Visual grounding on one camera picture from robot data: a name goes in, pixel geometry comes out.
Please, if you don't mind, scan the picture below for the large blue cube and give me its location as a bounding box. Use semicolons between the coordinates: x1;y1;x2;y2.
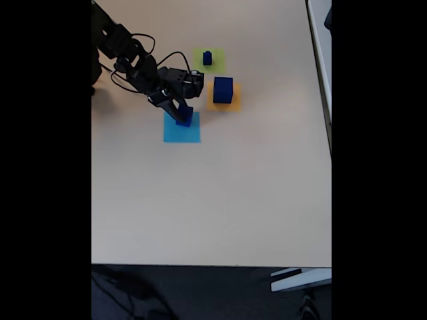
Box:
175;103;194;129

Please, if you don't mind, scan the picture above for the blue paper square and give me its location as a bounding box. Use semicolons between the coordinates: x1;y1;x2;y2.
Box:
163;111;202;144

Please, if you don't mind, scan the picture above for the green paper square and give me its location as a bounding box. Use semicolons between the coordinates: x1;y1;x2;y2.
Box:
193;48;227;75

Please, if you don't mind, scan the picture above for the orange paper square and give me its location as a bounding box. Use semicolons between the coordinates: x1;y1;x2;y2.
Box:
205;81;242;113

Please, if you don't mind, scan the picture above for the largest blue cube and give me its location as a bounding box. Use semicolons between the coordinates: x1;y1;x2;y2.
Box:
213;77;234;104

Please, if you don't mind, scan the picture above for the white adjacent table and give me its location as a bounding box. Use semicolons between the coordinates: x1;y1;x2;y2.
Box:
306;0;332;156

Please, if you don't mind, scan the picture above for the white table foot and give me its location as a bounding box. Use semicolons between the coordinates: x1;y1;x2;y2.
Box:
270;267;332;293

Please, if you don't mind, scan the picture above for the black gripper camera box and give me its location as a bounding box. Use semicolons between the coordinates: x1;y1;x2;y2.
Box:
182;69;205;100

